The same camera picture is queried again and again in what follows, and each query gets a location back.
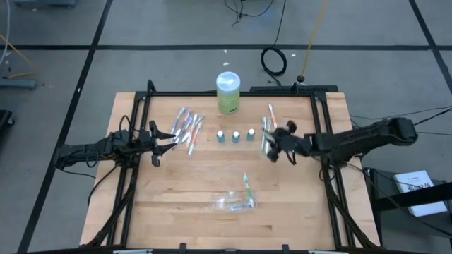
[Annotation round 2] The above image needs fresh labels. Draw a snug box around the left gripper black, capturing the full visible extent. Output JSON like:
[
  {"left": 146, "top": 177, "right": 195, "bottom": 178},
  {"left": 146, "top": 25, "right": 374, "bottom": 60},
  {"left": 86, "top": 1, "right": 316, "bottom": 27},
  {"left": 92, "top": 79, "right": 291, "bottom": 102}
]
[{"left": 135, "top": 120, "right": 178, "bottom": 167}]

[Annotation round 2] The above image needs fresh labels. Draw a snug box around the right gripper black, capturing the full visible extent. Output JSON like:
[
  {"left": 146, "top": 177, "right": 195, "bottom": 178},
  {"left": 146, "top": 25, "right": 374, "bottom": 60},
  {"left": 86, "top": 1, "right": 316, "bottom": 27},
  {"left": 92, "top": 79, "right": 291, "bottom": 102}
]
[{"left": 265, "top": 119, "right": 312, "bottom": 163}]

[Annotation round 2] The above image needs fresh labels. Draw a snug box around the green toothbrush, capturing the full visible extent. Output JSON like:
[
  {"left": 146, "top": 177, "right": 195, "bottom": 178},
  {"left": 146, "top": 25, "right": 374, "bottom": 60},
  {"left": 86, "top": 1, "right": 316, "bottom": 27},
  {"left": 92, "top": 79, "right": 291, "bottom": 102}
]
[
  {"left": 242, "top": 172, "right": 256, "bottom": 209},
  {"left": 265, "top": 119, "right": 273, "bottom": 155},
  {"left": 261, "top": 116, "right": 268, "bottom": 149},
  {"left": 180, "top": 113, "right": 206, "bottom": 144}
]

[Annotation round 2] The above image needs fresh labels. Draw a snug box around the green disinfecting wipes canister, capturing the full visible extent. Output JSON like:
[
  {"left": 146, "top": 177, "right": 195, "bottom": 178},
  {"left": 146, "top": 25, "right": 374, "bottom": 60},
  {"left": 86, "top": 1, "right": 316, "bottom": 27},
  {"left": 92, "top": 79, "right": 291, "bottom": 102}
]
[{"left": 215, "top": 71, "right": 242, "bottom": 116}]

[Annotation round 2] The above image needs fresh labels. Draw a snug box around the white printed booklet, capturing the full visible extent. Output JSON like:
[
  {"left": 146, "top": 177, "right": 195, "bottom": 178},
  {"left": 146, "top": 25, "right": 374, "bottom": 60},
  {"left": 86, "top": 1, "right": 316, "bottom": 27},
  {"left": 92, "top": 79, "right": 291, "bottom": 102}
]
[{"left": 393, "top": 170, "right": 448, "bottom": 218}]

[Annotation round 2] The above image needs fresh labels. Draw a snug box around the black equipment cart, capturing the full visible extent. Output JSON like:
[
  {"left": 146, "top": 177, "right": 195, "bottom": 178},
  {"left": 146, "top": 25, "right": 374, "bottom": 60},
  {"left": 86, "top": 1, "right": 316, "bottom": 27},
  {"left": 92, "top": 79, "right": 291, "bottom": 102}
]
[{"left": 363, "top": 166, "right": 452, "bottom": 254}]

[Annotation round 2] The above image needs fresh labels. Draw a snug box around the grey floor base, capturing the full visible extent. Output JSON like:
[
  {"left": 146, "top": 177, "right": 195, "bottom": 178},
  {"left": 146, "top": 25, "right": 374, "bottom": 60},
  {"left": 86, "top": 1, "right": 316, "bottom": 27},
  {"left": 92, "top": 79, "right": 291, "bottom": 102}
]
[
  {"left": 0, "top": 78, "right": 38, "bottom": 91},
  {"left": 13, "top": 0, "right": 77, "bottom": 8}
]

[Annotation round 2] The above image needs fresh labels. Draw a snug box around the black caster base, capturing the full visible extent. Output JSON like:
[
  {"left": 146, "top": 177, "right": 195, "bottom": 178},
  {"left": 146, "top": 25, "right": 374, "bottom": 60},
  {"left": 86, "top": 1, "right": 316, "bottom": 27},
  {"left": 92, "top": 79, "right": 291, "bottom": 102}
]
[{"left": 0, "top": 109, "right": 15, "bottom": 130}]

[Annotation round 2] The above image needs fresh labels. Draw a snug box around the black aluminium table frame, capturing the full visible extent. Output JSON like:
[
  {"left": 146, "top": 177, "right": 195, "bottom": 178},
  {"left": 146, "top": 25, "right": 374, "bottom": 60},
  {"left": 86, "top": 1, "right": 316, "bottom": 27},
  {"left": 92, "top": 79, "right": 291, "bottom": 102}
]
[{"left": 79, "top": 79, "right": 382, "bottom": 254}]

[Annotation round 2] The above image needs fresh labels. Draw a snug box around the coiled black floor cable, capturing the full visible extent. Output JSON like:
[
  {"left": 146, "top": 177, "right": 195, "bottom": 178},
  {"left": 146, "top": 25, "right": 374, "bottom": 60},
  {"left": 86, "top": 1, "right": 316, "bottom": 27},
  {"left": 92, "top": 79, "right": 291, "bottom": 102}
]
[{"left": 260, "top": 0, "right": 288, "bottom": 78}]

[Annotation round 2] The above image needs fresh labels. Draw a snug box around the yellow floor cable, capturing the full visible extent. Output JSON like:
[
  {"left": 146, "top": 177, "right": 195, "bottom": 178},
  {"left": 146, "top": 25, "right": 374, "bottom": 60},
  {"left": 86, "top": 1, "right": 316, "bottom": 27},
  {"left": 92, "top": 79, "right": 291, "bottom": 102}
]
[{"left": 299, "top": 0, "right": 330, "bottom": 83}]

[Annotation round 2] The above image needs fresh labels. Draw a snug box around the thin black floor cable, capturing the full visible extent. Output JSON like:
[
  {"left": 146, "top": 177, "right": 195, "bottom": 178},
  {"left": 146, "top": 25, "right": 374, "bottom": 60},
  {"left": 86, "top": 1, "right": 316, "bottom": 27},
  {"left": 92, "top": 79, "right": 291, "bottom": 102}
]
[{"left": 223, "top": 0, "right": 277, "bottom": 28}]

